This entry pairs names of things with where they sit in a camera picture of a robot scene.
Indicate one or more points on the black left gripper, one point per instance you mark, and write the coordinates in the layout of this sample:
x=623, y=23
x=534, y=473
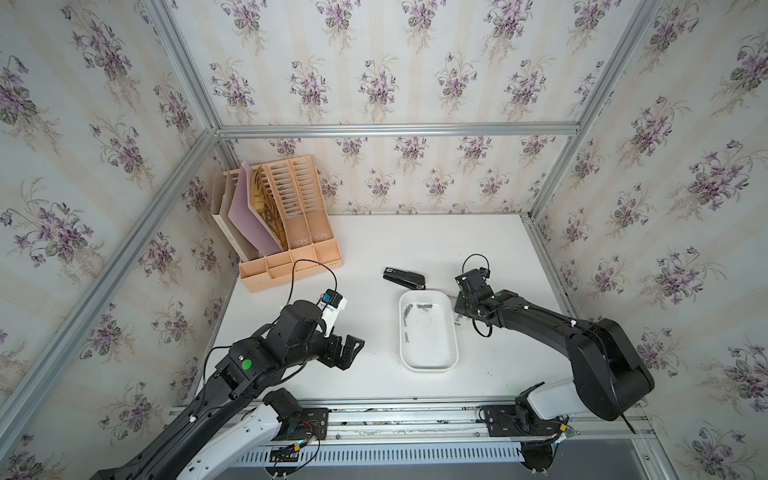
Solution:
x=345, y=361

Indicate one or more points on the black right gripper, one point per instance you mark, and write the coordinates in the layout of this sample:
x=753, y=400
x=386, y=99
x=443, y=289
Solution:
x=457, y=307

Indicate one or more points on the white plastic storage box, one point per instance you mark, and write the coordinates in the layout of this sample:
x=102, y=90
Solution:
x=428, y=341

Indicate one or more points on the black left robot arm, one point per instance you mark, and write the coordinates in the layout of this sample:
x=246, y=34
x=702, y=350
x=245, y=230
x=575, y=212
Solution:
x=241, y=404

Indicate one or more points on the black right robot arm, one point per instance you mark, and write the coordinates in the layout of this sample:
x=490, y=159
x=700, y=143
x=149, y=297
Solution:
x=608, y=374

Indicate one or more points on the black stapler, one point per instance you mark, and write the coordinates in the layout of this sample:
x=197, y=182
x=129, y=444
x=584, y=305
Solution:
x=408, y=279

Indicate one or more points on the purple folder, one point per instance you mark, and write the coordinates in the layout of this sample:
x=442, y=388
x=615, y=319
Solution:
x=246, y=218

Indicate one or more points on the peach plastic desk organizer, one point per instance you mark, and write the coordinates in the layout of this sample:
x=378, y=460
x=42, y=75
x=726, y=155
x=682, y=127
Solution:
x=289, y=197

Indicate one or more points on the beige file folder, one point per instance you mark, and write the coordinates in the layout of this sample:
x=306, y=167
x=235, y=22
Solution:
x=223, y=189

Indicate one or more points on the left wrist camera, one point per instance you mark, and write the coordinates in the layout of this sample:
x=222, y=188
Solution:
x=331, y=304

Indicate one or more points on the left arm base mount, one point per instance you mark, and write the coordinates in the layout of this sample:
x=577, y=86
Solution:
x=310, y=423

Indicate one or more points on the aluminium front rail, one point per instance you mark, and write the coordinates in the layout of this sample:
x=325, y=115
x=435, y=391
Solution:
x=434, y=432

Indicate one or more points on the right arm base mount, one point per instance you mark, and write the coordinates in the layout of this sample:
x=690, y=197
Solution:
x=518, y=421

